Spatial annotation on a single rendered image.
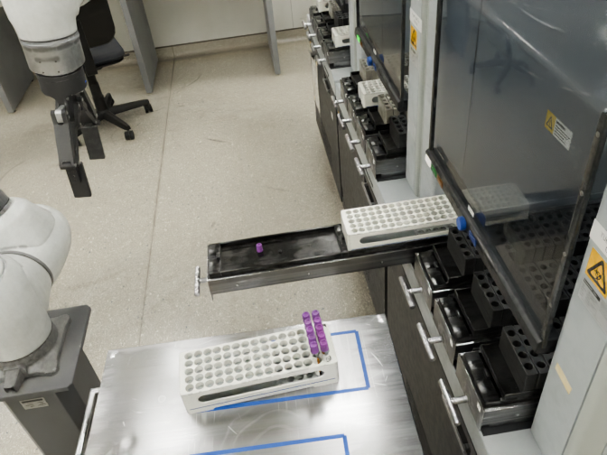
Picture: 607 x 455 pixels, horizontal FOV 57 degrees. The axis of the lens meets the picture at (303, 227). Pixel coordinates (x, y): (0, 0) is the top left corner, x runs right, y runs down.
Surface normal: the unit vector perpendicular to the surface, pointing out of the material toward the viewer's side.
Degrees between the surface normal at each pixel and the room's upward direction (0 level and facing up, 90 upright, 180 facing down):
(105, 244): 0
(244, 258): 0
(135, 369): 0
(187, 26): 90
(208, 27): 90
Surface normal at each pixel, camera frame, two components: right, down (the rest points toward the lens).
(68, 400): 0.79, 0.33
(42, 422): 0.13, 0.62
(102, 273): -0.09, -0.77
